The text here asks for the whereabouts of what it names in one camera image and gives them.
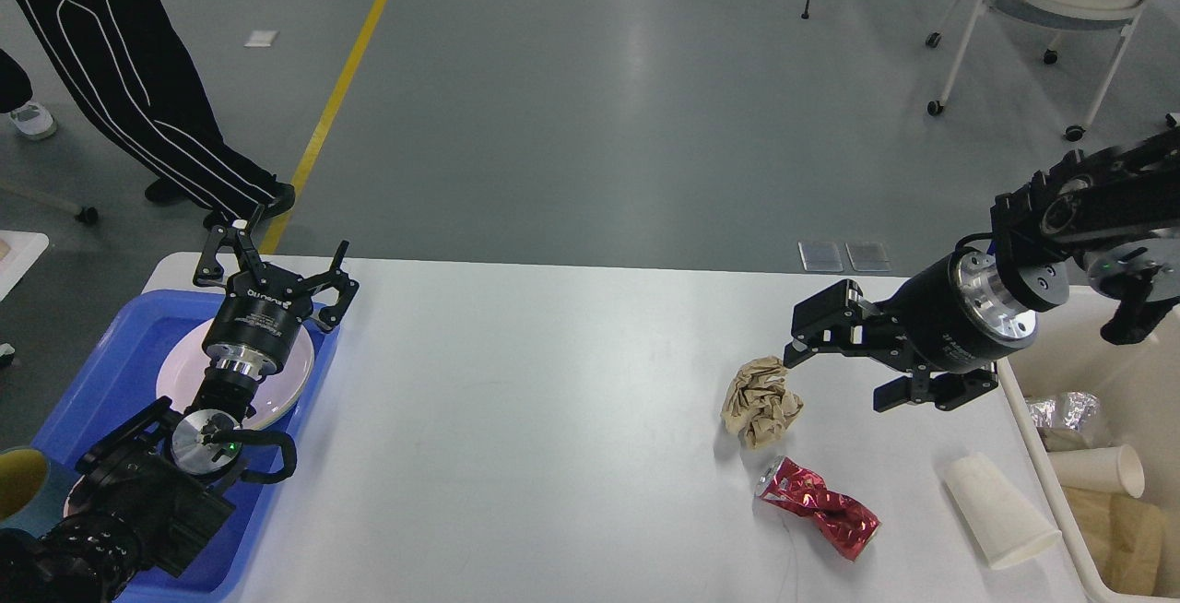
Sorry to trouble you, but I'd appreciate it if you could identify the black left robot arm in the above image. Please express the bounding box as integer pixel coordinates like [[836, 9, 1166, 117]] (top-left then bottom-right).
[[4, 219, 359, 602]]

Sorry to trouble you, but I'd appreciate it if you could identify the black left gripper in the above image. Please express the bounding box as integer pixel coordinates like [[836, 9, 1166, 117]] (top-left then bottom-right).
[[191, 205, 360, 375]]

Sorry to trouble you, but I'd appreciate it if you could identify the floor plate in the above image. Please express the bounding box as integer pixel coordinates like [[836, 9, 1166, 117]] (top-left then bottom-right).
[[844, 242, 892, 274], [797, 241, 844, 274]]

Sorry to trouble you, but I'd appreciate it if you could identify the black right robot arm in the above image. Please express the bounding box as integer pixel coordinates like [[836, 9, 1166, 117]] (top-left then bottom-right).
[[784, 131, 1179, 411]]

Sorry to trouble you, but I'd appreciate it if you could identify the right floor plate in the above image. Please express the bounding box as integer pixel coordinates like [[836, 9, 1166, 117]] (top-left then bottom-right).
[[844, 242, 892, 274]]

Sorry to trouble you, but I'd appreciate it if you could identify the pink plate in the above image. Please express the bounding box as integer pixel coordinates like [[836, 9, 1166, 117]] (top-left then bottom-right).
[[156, 320, 316, 430]]

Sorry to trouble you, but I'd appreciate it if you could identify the white side table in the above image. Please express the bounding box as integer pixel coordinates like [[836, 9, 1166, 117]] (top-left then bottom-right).
[[1, 230, 50, 301]]

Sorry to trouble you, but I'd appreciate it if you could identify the brown paper ball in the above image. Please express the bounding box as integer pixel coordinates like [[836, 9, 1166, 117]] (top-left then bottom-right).
[[719, 356, 805, 448]]

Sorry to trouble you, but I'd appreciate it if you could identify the person in black tracksuit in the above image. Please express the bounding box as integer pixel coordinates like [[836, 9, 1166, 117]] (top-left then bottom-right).
[[14, 0, 296, 227]]

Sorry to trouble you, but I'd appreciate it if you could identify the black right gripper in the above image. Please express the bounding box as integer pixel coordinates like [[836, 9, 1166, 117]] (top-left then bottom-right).
[[781, 250, 1037, 411]]

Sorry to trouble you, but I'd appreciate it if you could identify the white paper cup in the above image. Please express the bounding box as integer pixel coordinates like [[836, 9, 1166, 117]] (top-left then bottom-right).
[[1049, 444, 1146, 499], [940, 453, 1062, 570]]

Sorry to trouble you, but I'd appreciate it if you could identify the left floor plate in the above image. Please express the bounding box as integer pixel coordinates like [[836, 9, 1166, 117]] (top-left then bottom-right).
[[797, 241, 844, 274]]

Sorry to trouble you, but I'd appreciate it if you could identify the white plastic bin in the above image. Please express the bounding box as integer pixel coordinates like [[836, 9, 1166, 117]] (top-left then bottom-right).
[[998, 286, 1179, 602]]

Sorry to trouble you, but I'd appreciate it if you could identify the red foil wrapper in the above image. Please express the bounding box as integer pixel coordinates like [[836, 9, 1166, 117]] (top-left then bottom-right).
[[753, 455, 880, 562]]

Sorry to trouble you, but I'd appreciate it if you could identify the large brown paper bag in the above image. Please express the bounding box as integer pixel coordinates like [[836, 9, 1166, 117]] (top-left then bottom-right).
[[1063, 487, 1176, 602]]

